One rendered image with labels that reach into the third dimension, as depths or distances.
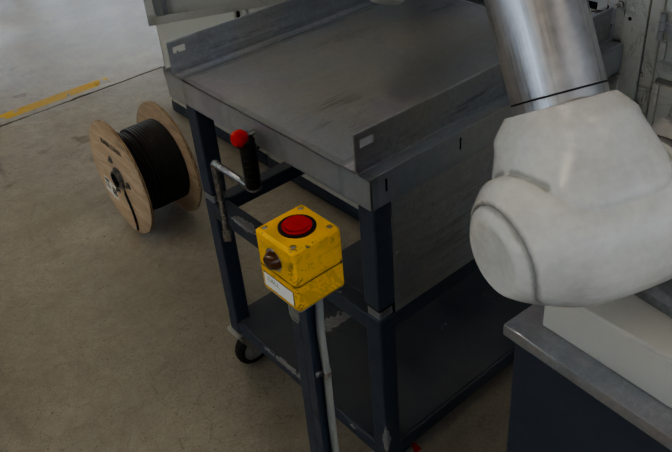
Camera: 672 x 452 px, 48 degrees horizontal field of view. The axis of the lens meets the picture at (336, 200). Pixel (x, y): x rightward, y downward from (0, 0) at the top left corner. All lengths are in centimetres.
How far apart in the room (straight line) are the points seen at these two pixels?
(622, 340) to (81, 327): 169
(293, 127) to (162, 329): 106
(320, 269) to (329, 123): 40
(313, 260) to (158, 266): 154
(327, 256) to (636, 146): 40
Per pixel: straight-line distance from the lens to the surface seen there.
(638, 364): 97
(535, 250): 74
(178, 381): 207
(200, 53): 159
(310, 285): 97
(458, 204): 137
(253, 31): 166
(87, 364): 220
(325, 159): 121
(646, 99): 163
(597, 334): 98
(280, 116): 135
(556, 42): 78
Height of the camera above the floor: 146
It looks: 34 degrees down
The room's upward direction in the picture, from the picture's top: 5 degrees counter-clockwise
